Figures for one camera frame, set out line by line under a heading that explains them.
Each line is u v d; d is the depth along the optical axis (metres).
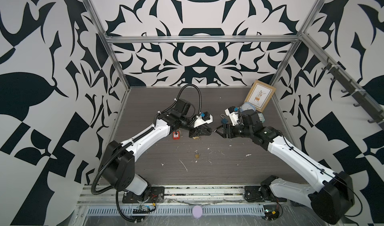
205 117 0.64
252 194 0.74
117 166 0.42
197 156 0.87
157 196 0.73
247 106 1.05
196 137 0.94
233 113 0.70
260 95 1.02
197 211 0.63
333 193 0.39
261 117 1.02
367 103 0.55
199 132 0.69
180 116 0.64
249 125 0.60
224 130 0.68
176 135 0.94
